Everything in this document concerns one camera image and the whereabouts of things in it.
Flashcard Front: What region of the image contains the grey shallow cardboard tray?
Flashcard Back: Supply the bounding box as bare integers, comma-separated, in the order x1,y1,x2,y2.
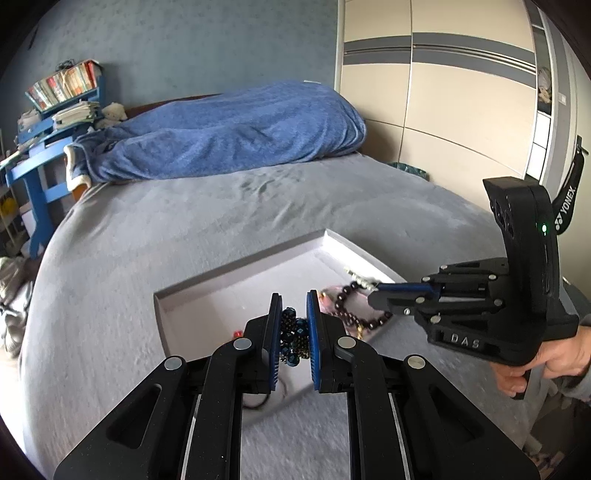
153,229,409,400

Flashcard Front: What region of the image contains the pink string jewelry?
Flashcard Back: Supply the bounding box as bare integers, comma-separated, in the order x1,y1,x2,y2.
321,285,384,324

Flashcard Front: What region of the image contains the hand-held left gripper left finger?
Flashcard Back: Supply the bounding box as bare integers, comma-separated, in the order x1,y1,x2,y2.
53,292,283,480

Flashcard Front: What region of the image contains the white shelf rack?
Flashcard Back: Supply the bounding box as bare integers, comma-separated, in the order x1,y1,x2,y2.
0,185,29,260

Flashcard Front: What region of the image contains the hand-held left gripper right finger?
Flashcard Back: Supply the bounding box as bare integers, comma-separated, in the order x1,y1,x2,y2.
306,290,540,480

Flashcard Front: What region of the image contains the white plush toy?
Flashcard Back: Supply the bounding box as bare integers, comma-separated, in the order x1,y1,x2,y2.
95,104,128,130

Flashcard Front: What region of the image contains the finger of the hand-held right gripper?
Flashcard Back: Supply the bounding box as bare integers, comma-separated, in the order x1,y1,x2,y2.
374,259,509,299
368,291,507,331

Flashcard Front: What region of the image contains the dark brown bead bracelet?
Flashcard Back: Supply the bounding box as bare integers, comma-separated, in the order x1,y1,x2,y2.
330,282,393,335

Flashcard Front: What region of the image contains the blue fleece blanket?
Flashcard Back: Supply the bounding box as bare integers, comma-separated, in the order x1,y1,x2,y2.
65,79,368,185

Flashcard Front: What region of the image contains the teal patterned cloth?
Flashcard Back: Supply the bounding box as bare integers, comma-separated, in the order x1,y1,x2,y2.
392,161,428,180

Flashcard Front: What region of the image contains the pile of grey clothes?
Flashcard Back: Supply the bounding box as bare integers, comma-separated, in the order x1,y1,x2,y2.
0,256,36,357

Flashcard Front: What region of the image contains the row of books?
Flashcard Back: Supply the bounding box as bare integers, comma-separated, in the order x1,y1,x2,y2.
25,60,103,112

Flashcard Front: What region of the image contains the beige wardrobe with grey stripes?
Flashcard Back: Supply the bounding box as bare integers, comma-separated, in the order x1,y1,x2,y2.
335,0,546,185

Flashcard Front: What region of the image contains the black printed strap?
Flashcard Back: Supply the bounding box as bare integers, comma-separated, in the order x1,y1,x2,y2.
551,136,588,236

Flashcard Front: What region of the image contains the stack of papers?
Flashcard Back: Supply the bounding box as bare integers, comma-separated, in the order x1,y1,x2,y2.
51,102,101,131

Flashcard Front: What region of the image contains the grey bed cover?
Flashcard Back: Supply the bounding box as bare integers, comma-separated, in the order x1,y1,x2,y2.
18,152,568,480

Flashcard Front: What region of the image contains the blue faceted bead bracelet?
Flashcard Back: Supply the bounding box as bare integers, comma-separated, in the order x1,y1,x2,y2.
278,308,311,370

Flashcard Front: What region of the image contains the person's right hand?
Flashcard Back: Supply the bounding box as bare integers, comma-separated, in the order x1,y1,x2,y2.
493,329,591,398

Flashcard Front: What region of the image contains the white bead string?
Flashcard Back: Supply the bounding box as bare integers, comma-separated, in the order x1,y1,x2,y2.
344,268,380,289

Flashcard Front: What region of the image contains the blue wooden shelf with books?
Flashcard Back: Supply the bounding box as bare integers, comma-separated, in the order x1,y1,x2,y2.
4,76,108,259

